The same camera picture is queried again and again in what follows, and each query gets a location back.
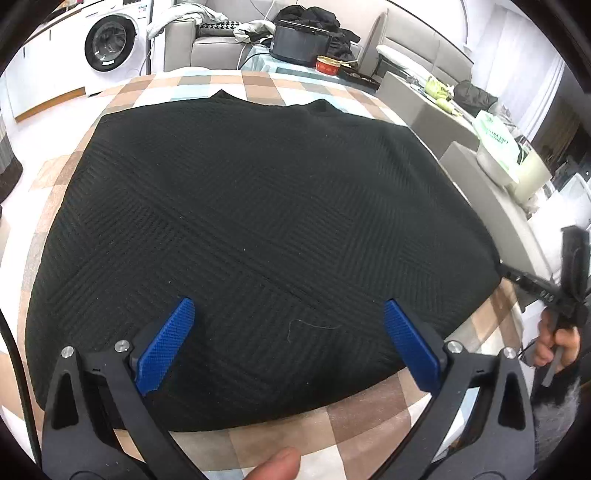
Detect white grey draped cloth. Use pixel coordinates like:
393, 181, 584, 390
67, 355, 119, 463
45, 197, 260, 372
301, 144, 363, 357
147, 4, 222, 40

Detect white plastic basin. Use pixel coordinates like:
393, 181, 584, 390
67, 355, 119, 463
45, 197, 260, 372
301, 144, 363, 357
475, 143, 520, 185

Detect cream bucket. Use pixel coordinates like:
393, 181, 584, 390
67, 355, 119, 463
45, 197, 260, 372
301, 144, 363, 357
508, 148, 553, 204

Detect green printed plastic bag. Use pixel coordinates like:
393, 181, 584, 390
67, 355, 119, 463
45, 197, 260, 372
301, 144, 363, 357
473, 110, 522, 160

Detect houndstooth pillow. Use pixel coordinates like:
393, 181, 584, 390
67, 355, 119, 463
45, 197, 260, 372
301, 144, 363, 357
198, 21, 241, 38

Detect white pillow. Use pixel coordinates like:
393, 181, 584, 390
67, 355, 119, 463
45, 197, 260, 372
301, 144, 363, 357
376, 44, 432, 77

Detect white kitchen counter cabinets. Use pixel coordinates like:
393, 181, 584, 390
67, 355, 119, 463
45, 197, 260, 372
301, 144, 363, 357
0, 9, 93, 123

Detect grey low cabinet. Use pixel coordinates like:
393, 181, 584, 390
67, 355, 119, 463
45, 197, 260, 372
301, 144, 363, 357
379, 71, 483, 153

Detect black knit sweater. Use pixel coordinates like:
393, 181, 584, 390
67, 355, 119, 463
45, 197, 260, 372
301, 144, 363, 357
25, 90, 504, 435

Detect striped woven basket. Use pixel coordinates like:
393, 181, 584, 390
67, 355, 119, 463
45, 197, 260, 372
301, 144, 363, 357
0, 111, 24, 204

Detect person's right forearm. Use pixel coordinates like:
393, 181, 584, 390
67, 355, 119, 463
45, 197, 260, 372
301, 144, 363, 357
529, 360, 585, 476

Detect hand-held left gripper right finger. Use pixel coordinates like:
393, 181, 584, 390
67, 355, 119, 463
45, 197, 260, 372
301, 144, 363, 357
384, 299, 536, 480

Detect grey sofa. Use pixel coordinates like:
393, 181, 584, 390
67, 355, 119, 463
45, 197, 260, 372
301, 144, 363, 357
164, 0, 478, 100

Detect black cable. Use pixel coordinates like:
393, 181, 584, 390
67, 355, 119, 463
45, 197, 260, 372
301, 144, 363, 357
0, 309, 40, 462

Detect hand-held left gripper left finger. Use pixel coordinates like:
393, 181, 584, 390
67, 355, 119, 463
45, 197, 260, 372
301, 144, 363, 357
41, 298, 204, 480

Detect green plush toy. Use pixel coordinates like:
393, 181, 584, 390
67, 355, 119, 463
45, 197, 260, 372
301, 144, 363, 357
425, 76, 458, 114

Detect teal checkered tablecloth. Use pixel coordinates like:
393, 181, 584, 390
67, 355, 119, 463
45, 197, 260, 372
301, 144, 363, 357
240, 44, 370, 93

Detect pile of black clothes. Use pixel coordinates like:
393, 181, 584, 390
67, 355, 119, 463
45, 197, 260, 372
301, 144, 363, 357
277, 6, 363, 63

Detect white crumpled cloth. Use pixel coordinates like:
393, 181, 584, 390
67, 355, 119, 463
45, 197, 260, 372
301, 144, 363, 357
233, 21, 278, 44

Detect person's left hand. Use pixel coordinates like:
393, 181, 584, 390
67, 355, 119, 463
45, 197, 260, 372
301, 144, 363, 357
245, 448, 302, 480

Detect person's right hand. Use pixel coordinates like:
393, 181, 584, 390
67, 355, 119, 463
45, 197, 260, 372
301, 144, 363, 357
533, 309, 585, 374

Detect checkered plush blanket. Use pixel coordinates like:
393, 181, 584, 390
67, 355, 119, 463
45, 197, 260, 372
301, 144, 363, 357
0, 68, 536, 480

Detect black bag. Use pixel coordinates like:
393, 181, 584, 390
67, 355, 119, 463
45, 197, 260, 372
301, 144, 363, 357
452, 79, 499, 118

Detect red bowl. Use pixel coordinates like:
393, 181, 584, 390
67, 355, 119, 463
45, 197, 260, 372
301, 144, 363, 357
316, 55, 345, 75

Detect black food tray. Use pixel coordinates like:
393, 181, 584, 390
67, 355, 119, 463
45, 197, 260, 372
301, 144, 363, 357
339, 67, 382, 88

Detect white washing machine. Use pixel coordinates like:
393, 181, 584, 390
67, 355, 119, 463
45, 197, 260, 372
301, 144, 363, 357
69, 0, 155, 95

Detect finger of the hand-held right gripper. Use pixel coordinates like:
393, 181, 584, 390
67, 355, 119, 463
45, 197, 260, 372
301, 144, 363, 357
499, 261, 555, 301

